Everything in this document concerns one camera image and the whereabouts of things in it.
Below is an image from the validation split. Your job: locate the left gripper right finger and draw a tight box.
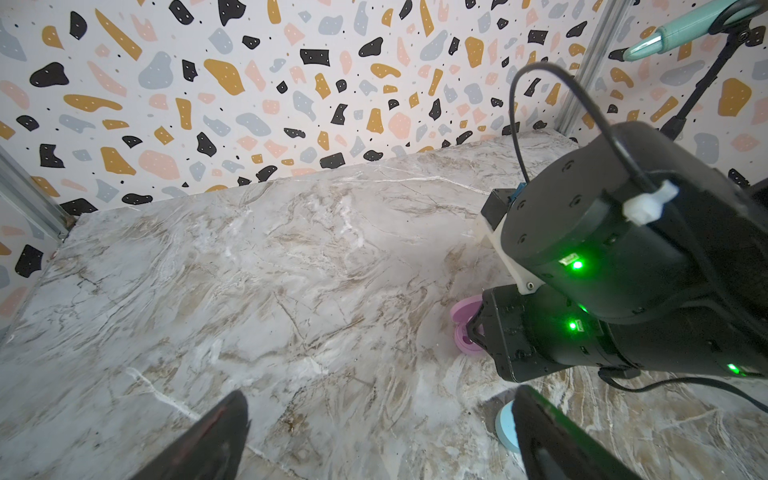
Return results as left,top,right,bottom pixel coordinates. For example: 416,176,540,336
512,385,639,480

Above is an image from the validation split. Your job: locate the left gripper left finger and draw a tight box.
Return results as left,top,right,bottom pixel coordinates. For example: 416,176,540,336
132,390,250,480

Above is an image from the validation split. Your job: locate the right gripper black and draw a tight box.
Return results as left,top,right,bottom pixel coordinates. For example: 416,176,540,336
467,285,767,383

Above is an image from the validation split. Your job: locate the blue earbud charging case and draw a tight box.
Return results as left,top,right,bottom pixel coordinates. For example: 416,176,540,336
494,401,520,453

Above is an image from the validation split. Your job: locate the mint green microphone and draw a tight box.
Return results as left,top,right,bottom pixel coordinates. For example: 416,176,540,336
622,0,767,62

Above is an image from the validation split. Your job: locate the pink earbud charging case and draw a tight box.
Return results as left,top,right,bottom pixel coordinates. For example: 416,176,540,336
450,294,485,356

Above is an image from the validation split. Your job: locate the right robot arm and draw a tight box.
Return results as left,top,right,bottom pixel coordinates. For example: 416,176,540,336
458,122,767,383

